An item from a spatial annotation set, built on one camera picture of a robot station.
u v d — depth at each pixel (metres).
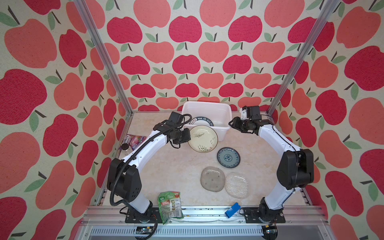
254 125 0.67
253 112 0.71
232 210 0.73
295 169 0.47
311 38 0.80
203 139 0.86
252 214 0.73
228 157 0.96
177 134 0.72
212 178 0.87
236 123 0.82
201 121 1.11
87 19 0.73
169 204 0.77
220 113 1.08
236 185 0.84
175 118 0.66
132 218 0.74
